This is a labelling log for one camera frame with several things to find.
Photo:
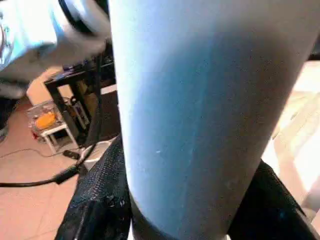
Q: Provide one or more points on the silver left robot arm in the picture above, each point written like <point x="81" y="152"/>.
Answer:
<point x="30" y="40"/>

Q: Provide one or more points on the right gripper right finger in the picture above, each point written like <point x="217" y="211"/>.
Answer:
<point x="272" y="210"/>

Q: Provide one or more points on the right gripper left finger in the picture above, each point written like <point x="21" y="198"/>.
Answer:
<point x="100" y="205"/>

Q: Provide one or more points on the white plastic table leg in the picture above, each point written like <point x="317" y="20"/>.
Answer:
<point x="200" y="100"/>

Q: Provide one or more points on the white plastic table top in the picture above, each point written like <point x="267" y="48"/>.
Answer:
<point x="300" y="125"/>

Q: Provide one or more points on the black metal equipment stand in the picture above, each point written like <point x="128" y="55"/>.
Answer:
<point x="75" y="95"/>

